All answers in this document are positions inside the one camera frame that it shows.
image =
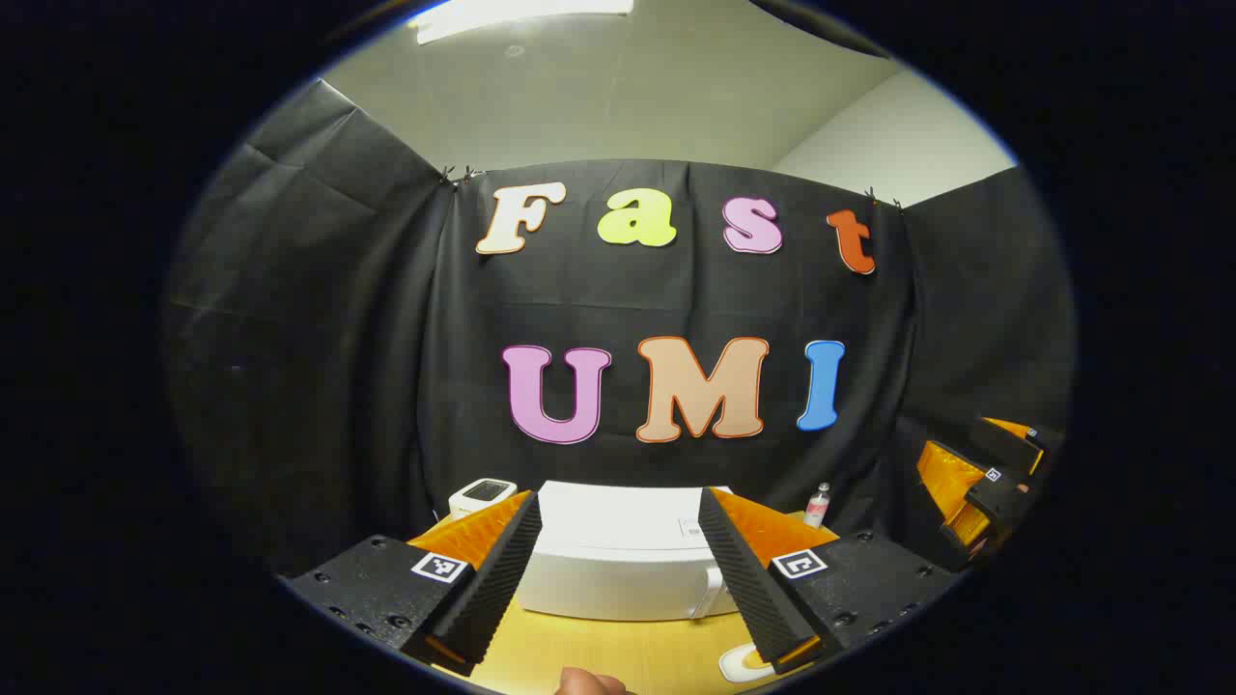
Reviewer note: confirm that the white toaster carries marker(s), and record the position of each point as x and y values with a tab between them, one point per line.
481	494

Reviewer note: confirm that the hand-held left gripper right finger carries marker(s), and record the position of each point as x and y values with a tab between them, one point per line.
748	579

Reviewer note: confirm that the white oval plate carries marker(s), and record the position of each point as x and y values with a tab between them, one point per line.
739	664

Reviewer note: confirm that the white microwave oven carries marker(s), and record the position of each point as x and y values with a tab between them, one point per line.
618	550

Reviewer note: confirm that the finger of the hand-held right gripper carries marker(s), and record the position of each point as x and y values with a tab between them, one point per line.
1014	439
951	483

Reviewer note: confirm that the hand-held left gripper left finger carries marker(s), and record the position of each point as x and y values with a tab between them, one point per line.
502	579

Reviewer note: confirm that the small clear bottle pink label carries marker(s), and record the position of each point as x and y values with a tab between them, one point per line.
817	507

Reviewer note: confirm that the ceiling light panel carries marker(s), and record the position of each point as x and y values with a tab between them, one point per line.
521	14

